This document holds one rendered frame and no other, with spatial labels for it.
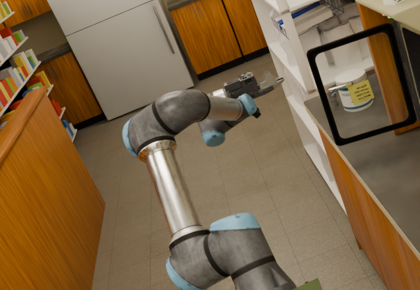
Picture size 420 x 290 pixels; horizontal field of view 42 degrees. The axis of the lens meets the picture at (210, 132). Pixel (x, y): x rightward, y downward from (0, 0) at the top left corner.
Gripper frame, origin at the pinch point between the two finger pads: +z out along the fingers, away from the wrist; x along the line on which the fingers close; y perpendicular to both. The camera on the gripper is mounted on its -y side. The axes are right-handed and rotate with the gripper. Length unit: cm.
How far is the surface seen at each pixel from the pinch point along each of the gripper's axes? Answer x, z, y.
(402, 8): -36, 35, 21
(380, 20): -2.0, 39.4, 8.1
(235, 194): 168, -40, -132
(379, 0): -20.6, 34.8, 20.4
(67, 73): 462, -185, -63
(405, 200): -43, 20, -36
